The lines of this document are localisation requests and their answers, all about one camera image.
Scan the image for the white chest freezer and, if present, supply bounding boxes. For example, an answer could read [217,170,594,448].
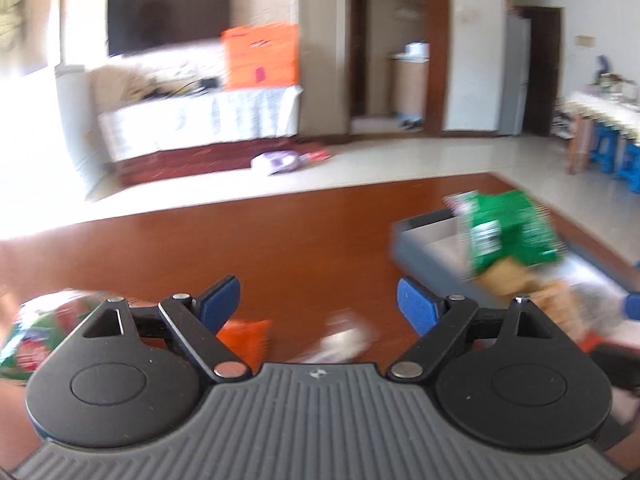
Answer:
[54,64,123,201]

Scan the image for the silver refrigerator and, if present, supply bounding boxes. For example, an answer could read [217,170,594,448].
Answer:
[500,15,532,137]

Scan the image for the grey shallow cardboard box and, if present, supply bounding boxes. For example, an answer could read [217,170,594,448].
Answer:
[391,209,640,346]

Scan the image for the cream lace tablecloth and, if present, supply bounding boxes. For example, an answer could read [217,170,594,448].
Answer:
[570,90,640,132]

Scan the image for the black wall television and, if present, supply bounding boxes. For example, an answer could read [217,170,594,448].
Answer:
[106,0,235,58]

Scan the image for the clear packet white candy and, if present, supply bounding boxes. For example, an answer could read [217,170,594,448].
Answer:
[295,310,381,363]

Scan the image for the dark wooden door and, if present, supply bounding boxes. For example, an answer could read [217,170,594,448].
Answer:
[515,6,563,137]

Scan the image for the clear packet dark snack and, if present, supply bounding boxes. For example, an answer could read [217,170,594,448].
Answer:
[570,282,626,336]

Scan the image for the green and red snack bag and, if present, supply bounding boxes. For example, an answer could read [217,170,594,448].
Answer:
[0,289,108,381]

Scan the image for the orange cardboard box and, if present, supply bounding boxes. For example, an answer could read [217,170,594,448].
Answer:
[221,22,301,92]

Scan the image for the yellow-brown bread packet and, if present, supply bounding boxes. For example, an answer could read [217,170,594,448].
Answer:
[530,280,576,331]

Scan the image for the blue plastic stool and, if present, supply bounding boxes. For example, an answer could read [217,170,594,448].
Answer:
[617,135,640,193]
[590,122,626,173]

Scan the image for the purple packet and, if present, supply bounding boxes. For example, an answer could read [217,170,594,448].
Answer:
[250,150,307,177]

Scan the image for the tied beige curtain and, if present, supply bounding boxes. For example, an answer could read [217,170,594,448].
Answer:
[0,0,31,56]

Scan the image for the red-brown snack packet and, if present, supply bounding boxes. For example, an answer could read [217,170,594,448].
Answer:
[575,332,608,356]

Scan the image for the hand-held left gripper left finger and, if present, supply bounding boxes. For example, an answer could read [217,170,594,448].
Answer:
[80,275,253,383]

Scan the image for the wooden television cabinet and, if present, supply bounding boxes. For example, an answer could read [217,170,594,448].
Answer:
[117,135,301,187]

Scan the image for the wooden dining table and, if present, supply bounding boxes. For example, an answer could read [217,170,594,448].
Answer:
[567,85,640,176]

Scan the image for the orange snack packet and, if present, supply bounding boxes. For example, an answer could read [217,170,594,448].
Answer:
[215,319,273,366]

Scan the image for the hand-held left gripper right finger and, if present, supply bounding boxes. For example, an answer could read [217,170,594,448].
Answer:
[387,277,556,383]

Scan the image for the tan snack packet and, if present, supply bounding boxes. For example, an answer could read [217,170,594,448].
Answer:
[475,256,538,301]

